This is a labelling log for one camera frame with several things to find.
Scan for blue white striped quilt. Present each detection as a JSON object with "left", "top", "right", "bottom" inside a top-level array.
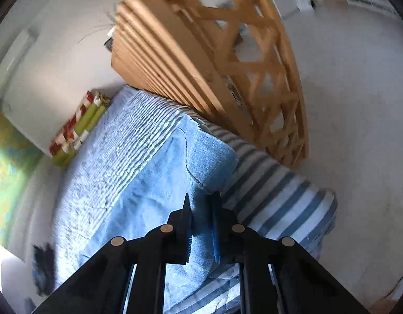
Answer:
[{"left": 52, "top": 85, "right": 339, "bottom": 314}]

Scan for landscape wall poster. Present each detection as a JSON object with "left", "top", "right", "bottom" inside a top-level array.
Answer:
[{"left": 0, "top": 105, "right": 43, "bottom": 249}]

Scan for black folded clothes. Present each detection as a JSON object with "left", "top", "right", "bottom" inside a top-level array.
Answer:
[{"left": 32, "top": 243, "right": 56, "bottom": 296}]

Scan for red patterned folded blanket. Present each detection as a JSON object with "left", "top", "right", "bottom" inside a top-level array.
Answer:
[{"left": 48, "top": 92, "right": 105, "bottom": 156}]

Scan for light blue jeans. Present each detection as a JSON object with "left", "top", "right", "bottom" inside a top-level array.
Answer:
[{"left": 79, "top": 114, "right": 239, "bottom": 314}]

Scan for white wall box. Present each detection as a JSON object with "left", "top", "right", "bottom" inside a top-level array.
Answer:
[{"left": 295, "top": 0, "right": 316, "bottom": 13}]

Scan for wooden slatted bed rail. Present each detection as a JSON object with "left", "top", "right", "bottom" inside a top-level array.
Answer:
[{"left": 110, "top": 0, "right": 310, "bottom": 171}]

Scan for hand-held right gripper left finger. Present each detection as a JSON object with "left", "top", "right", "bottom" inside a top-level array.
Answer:
[{"left": 31, "top": 192, "right": 194, "bottom": 314}]

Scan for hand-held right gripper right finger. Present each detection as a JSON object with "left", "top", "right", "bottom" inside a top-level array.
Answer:
[{"left": 211, "top": 191, "right": 372, "bottom": 314}]

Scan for potted plant in white pot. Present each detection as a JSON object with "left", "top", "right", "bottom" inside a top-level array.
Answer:
[{"left": 103, "top": 26, "right": 117, "bottom": 51}]

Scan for green patterned folded blanket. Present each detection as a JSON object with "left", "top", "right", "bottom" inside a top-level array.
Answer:
[{"left": 52, "top": 96, "right": 112, "bottom": 171}]

